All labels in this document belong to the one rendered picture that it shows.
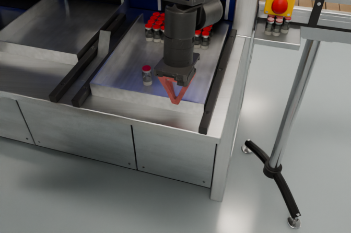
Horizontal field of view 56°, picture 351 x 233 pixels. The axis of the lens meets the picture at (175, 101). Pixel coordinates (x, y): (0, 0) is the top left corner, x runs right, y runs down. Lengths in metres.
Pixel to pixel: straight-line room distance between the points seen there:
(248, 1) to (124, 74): 0.38
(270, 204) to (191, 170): 0.42
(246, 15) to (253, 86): 1.30
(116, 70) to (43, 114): 0.80
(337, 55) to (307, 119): 0.78
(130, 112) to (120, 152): 0.83
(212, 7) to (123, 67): 0.31
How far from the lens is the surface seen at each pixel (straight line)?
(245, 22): 0.96
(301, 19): 1.07
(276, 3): 0.89
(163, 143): 1.38
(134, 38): 0.96
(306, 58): 1.19
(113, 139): 1.48
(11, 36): 1.07
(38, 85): 0.85
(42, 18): 1.13
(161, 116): 0.71
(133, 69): 0.84
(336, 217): 1.72
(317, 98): 2.25
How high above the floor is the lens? 1.38
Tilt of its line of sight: 42 degrees down
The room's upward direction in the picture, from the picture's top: straight up
